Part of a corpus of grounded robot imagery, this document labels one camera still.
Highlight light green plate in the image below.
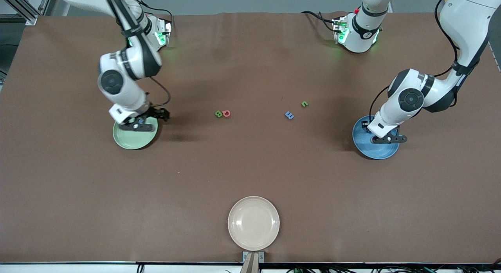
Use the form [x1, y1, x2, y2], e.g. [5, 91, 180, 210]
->
[113, 107, 159, 150]

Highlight brown table mat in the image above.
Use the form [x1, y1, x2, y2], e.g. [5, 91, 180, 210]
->
[0, 11, 501, 264]

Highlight blue plate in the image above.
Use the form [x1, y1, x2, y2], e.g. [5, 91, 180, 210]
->
[352, 115, 400, 160]

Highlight beige plate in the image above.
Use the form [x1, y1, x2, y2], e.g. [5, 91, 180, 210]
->
[228, 196, 280, 251]

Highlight black arm base cable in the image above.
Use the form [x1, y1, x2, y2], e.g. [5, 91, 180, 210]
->
[137, 1, 175, 31]
[301, 10, 341, 33]

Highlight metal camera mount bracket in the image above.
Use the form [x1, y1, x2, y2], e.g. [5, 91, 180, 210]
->
[242, 251, 265, 273]

